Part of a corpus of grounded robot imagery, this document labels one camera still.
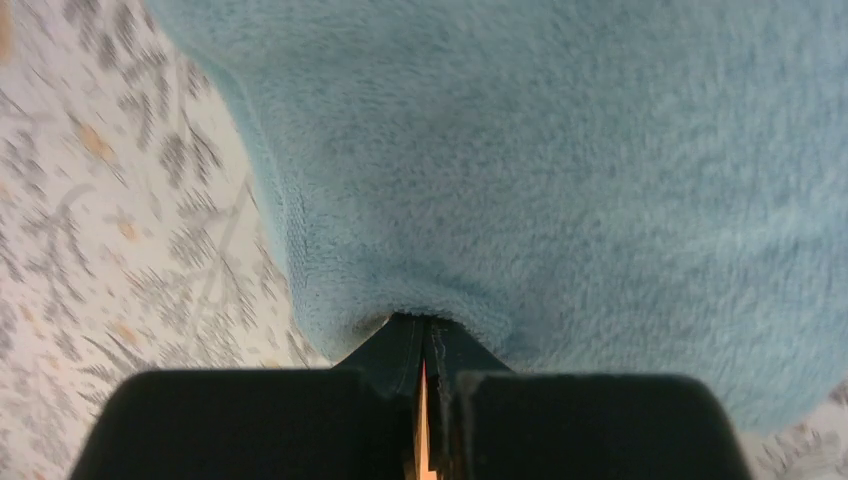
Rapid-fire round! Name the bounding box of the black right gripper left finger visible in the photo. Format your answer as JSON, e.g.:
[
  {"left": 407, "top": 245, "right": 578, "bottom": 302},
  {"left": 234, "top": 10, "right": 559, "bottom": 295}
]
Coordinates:
[{"left": 72, "top": 315, "right": 424, "bottom": 479}]

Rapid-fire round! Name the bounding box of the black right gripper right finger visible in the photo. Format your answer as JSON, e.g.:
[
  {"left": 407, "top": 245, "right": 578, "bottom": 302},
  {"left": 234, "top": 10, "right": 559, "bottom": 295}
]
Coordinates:
[{"left": 423, "top": 320, "right": 751, "bottom": 479}]

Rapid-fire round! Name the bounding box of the light blue towel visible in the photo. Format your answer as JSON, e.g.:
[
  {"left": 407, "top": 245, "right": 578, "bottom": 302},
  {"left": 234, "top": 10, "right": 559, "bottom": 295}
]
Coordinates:
[{"left": 148, "top": 1, "right": 847, "bottom": 431}]

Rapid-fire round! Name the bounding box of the floral patterned table mat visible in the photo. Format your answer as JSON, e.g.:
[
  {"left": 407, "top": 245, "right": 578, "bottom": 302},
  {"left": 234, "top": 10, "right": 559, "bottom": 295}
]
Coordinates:
[{"left": 1, "top": 1, "right": 847, "bottom": 479}]

